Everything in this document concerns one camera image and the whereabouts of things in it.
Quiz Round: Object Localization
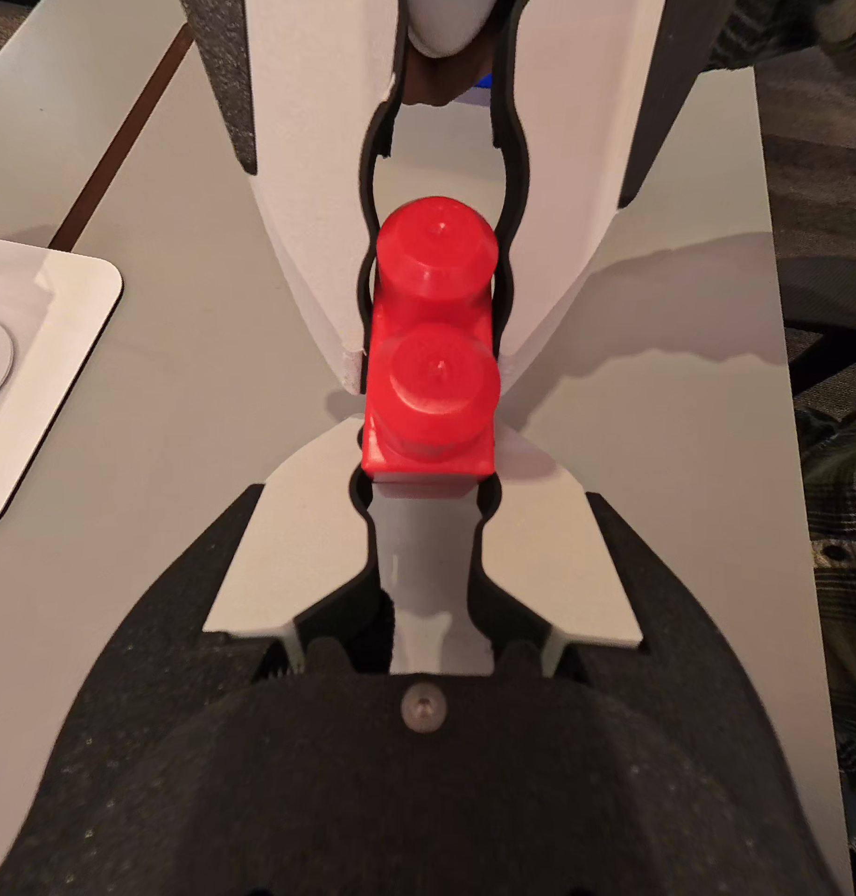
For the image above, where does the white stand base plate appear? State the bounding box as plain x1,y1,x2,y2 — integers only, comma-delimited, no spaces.
0,235,125,537

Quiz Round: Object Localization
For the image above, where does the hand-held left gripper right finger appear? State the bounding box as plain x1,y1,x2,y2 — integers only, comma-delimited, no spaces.
470,422,645,678

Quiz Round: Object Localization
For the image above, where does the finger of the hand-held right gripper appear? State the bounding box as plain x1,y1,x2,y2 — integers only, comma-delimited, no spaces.
246,0,409,396
490,0,665,393

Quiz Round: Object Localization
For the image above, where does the person's right forearm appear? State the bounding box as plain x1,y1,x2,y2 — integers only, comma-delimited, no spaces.
708,0,856,71

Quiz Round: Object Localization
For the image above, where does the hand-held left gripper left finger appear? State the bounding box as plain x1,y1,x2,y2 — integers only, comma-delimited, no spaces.
203,419,381,667

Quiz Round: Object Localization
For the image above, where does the red two-stud toy block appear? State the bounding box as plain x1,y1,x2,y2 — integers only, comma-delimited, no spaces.
361,196,503,500

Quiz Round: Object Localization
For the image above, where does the person's plaid shirt torso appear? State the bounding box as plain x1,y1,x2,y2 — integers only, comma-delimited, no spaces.
795,402,856,872

